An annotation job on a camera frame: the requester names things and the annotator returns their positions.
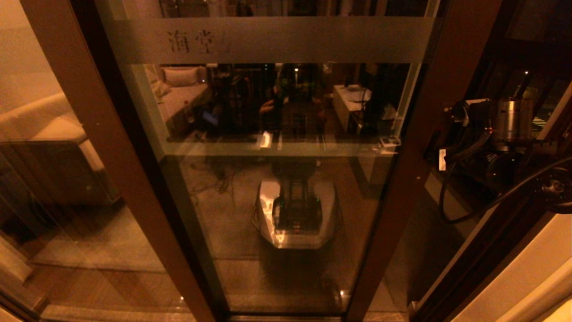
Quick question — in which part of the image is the brown-framed fixed glass panel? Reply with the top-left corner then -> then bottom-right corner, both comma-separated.
0,0 -> 231,322

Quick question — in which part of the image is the black cable with white tag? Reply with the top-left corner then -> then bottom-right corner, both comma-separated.
438,130 -> 572,225

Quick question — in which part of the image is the dark barred window grille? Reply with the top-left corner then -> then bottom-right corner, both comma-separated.
474,0 -> 572,135

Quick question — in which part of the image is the dark brown door jamb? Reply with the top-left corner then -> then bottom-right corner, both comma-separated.
409,197 -> 572,322

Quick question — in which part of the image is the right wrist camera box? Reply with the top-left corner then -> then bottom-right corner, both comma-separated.
460,98 -> 492,148

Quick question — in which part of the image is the dark metal floor track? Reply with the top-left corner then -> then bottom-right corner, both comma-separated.
228,312 -> 411,322

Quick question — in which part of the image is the brown-framed sliding glass door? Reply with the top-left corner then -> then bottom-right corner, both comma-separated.
94,0 -> 503,322

